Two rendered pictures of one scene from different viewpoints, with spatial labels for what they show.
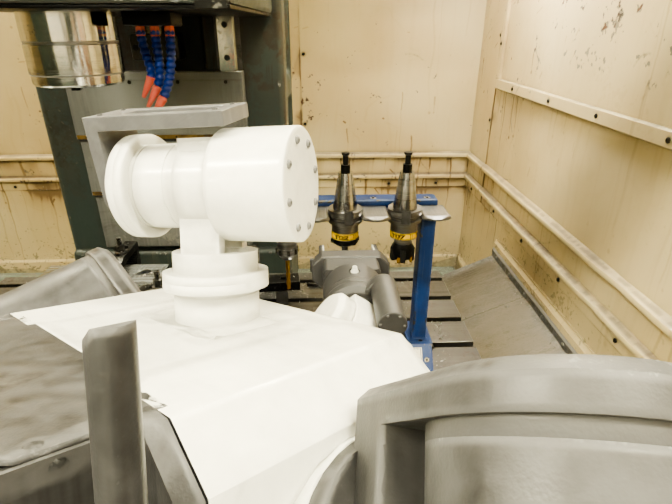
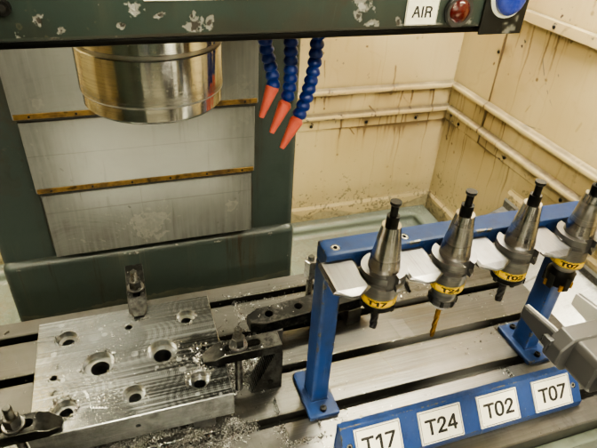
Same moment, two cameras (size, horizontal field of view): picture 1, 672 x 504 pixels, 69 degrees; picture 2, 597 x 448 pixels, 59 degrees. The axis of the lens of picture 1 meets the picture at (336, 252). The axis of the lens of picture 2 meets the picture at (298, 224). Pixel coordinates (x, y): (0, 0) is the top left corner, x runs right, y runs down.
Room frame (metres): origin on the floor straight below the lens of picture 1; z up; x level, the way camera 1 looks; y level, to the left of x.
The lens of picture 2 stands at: (0.34, 0.49, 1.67)
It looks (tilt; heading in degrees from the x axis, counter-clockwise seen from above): 35 degrees down; 342
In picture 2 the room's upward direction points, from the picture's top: 4 degrees clockwise
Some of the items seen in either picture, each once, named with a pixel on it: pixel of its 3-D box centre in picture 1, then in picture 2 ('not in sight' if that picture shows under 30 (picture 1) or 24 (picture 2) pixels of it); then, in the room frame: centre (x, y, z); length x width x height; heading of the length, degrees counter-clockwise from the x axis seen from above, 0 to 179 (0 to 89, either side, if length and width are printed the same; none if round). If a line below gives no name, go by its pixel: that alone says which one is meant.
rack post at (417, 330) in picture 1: (421, 277); (546, 288); (0.90, -0.18, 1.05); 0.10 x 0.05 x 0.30; 2
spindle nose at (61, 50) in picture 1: (73, 48); (148, 46); (0.96, 0.48, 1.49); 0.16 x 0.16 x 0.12
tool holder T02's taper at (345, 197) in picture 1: (345, 190); (526, 222); (0.84, -0.02, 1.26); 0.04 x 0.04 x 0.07
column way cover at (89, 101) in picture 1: (168, 164); (147, 142); (1.40, 0.49, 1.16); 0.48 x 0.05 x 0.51; 92
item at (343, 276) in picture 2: not in sight; (346, 279); (0.83, 0.26, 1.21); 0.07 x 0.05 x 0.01; 2
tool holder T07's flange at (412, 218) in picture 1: (404, 213); (576, 237); (0.85, -0.13, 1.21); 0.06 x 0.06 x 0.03
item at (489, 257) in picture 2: (315, 214); (485, 254); (0.84, 0.04, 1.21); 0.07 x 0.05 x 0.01; 2
